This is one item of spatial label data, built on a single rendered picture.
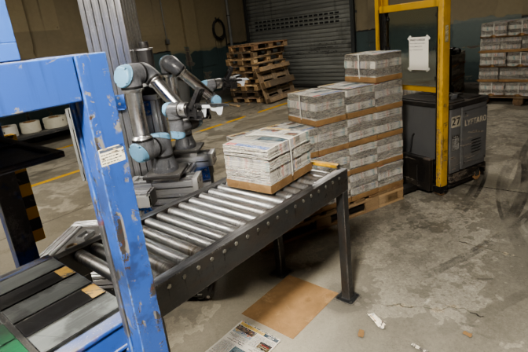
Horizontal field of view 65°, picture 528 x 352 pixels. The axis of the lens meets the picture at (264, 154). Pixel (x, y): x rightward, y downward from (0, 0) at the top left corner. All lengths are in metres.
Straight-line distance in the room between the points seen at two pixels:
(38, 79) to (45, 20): 8.25
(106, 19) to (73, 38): 6.72
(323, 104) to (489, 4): 6.53
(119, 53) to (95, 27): 0.19
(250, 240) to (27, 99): 1.06
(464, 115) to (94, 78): 3.43
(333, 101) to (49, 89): 2.45
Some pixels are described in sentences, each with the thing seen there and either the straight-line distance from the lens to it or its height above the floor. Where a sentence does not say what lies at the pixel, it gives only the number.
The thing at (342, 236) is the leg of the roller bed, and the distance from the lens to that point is 2.39.
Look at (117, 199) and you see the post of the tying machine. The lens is 1.05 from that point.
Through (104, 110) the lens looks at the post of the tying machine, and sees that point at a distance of 1.00.
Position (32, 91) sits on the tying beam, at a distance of 0.94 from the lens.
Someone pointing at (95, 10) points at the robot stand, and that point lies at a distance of 2.68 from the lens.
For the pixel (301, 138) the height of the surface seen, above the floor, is 1.00.
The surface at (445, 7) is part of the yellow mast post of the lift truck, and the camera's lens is 3.65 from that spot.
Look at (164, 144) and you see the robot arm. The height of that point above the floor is 0.99.
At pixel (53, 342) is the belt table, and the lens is 1.38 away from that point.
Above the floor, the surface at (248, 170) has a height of 0.91.
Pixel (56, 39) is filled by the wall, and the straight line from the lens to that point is 9.22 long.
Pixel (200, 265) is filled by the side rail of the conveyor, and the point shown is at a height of 0.77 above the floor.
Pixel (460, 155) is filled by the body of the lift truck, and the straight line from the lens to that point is 4.11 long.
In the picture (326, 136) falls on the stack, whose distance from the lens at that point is 3.16.
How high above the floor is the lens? 1.56
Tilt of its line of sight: 17 degrees down
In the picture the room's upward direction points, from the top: 6 degrees counter-clockwise
